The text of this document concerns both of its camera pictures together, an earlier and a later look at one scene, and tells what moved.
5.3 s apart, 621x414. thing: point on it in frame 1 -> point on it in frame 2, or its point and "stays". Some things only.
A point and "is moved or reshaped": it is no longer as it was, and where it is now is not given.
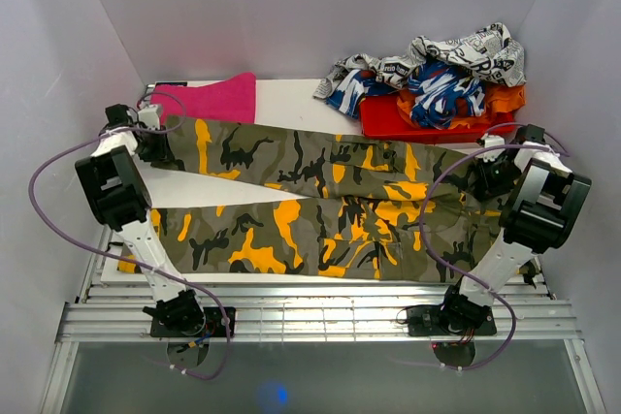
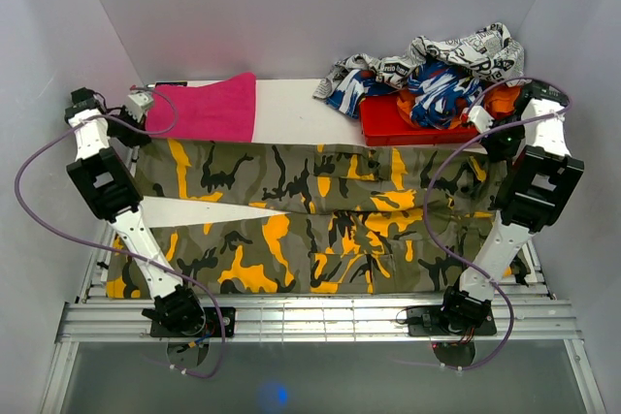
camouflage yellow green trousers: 370,207 is moved or reshaped
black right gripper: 486,189 -> 496,151
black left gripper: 163,152 -> 134,139
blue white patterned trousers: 438,92 stays
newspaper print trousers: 490,52 stays
